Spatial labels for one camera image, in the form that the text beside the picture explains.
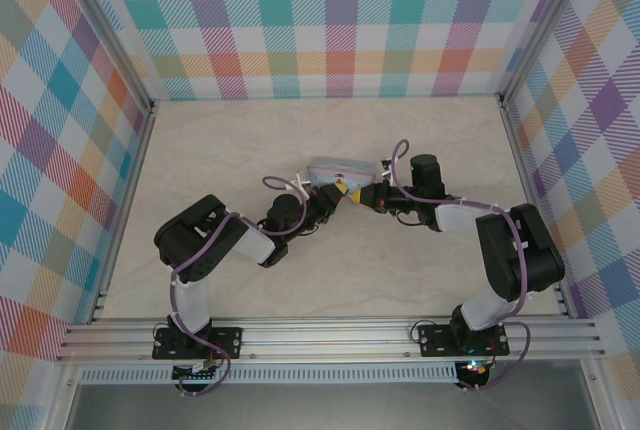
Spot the blue cartoon tin box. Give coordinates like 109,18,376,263
305,155,379,196

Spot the grey metal panel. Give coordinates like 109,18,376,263
64,382,601,430

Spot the aluminium frame side rail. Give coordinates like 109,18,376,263
87,99,159,326
499,94,574,320

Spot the aluminium mounting rail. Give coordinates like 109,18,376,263
54,317,606,366

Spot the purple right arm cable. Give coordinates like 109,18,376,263
389,138,532,394

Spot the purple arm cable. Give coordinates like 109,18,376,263
169,175,309,398
389,138,532,394

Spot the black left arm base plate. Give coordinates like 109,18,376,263
152,325,244,361

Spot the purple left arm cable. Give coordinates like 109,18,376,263
169,175,309,398

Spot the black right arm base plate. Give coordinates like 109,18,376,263
417,322,511,357

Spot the slotted blue cable duct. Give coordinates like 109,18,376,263
79,362,459,385

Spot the aluminium frame post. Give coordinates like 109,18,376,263
497,0,596,101
58,0,156,114

